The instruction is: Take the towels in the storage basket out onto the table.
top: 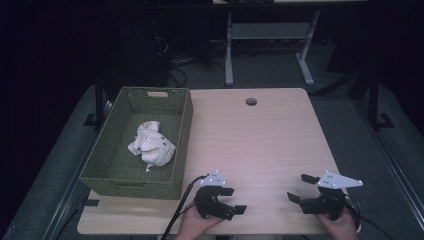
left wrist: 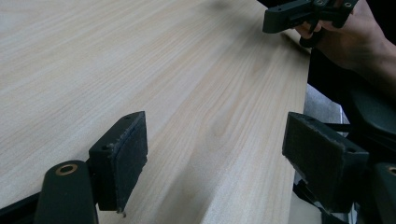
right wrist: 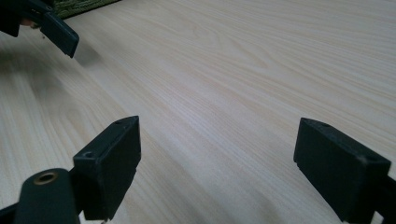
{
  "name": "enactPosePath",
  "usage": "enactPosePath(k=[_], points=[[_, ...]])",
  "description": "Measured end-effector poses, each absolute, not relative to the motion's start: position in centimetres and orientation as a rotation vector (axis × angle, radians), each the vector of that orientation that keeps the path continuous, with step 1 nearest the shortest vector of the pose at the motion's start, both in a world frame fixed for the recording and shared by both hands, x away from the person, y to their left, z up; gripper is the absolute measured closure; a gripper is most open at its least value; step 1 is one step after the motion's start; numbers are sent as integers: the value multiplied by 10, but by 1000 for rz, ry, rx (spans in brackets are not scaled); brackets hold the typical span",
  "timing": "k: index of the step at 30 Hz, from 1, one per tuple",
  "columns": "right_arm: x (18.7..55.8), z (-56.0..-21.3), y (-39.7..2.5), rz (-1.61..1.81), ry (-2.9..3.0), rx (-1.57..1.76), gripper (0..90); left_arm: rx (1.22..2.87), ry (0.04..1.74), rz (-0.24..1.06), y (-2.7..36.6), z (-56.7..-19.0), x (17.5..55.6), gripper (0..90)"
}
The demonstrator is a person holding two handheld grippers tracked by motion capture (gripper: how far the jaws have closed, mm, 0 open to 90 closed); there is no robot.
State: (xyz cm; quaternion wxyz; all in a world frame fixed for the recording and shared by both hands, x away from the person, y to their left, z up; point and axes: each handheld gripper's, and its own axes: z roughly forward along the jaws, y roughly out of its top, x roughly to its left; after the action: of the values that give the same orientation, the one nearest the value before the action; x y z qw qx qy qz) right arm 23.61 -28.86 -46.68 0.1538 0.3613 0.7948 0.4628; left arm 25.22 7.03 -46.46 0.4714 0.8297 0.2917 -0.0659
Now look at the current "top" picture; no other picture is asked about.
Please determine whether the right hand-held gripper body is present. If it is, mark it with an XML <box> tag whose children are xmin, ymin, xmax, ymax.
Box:
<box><xmin>300</xmin><ymin>170</ymin><xmax>364</xmax><ymax>222</ymax></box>

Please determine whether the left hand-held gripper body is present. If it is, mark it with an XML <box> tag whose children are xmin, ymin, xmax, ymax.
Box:
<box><xmin>194</xmin><ymin>169</ymin><xmax>236</xmax><ymax>221</ymax></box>

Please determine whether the white patterned cloth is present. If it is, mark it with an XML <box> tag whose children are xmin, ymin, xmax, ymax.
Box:
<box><xmin>127</xmin><ymin>120</ymin><xmax>177</xmax><ymax>173</ymax></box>

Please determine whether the green woven basket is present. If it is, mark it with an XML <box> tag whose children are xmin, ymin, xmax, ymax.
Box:
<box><xmin>79</xmin><ymin>86</ymin><xmax>195</xmax><ymax>201</ymax></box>

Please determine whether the person's left hand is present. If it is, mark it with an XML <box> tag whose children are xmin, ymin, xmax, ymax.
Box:
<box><xmin>174</xmin><ymin>200</ymin><xmax>224</xmax><ymax>240</ymax></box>

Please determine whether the person's right hand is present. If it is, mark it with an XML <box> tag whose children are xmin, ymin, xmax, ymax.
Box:
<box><xmin>314</xmin><ymin>207</ymin><xmax>360</xmax><ymax>240</ymax></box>

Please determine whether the black metal stand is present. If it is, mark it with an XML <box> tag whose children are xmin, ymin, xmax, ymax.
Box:
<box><xmin>83</xmin><ymin>73</ymin><xmax>107</xmax><ymax>130</ymax></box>
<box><xmin>366</xmin><ymin>70</ymin><xmax>396</xmax><ymax>132</ymax></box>

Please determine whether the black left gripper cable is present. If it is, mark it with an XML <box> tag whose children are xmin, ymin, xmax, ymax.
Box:
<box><xmin>160</xmin><ymin>173</ymin><xmax>210</xmax><ymax>240</ymax></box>

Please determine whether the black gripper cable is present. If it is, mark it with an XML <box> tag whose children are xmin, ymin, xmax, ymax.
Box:
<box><xmin>160</xmin><ymin>173</ymin><xmax>210</xmax><ymax>240</ymax></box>
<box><xmin>343</xmin><ymin>194</ymin><xmax>398</xmax><ymax>240</ymax></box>

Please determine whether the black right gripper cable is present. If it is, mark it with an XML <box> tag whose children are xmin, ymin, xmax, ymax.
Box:
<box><xmin>343</xmin><ymin>194</ymin><xmax>398</xmax><ymax>240</ymax></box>

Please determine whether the aluminium rail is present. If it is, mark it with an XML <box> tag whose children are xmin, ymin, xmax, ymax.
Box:
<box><xmin>352</xmin><ymin>99</ymin><xmax>424</xmax><ymax>232</ymax></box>
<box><xmin>42</xmin><ymin>99</ymin><xmax>113</xmax><ymax>240</ymax></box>

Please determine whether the bundle of floor cables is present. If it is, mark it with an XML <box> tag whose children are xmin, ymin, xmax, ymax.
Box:
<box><xmin>156</xmin><ymin>34</ymin><xmax>228</xmax><ymax>88</ymax></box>

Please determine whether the white metal desk frame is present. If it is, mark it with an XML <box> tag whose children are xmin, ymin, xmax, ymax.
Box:
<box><xmin>224</xmin><ymin>9</ymin><xmax>322</xmax><ymax>87</ymax></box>

